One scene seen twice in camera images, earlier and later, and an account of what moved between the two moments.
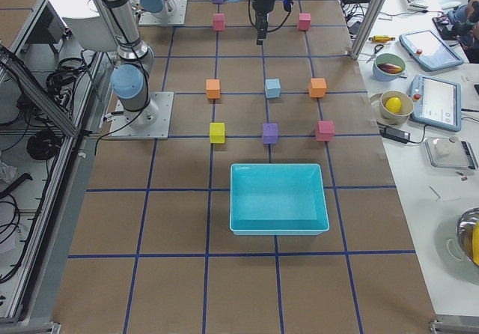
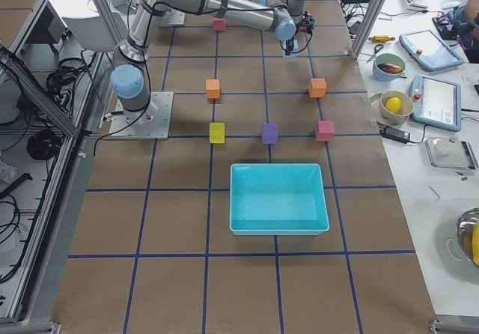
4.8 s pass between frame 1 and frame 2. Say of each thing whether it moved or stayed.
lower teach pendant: stayed
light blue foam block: moved
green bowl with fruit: stayed
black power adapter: stayed
